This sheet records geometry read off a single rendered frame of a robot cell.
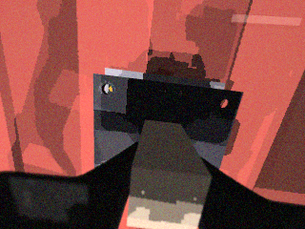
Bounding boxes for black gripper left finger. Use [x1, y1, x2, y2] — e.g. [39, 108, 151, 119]
[0, 142, 138, 229]

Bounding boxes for grey base with gold-pinned posts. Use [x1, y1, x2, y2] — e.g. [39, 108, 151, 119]
[105, 68, 225, 94]

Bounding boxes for black square plate with corner holes and beige handle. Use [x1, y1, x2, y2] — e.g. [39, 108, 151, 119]
[93, 73, 243, 229]

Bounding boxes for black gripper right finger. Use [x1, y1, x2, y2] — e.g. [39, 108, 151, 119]
[197, 157, 305, 229]

